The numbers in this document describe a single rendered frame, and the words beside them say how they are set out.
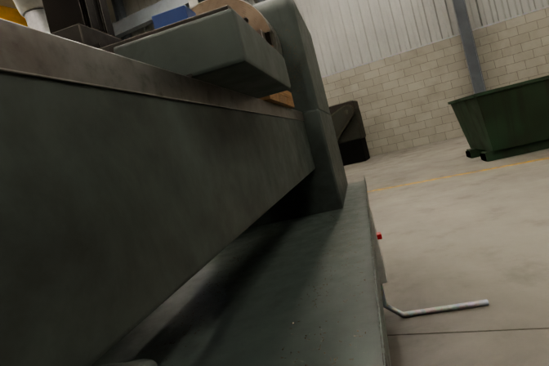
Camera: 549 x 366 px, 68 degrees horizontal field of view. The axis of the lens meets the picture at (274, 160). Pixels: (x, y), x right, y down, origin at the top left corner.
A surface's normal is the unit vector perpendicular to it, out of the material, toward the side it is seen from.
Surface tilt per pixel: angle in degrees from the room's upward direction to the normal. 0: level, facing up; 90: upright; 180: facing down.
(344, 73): 90
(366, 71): 90
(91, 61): 90
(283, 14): 90
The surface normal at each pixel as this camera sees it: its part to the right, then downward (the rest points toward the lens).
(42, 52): 0.95, -0.23
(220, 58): -0.20, 0.07
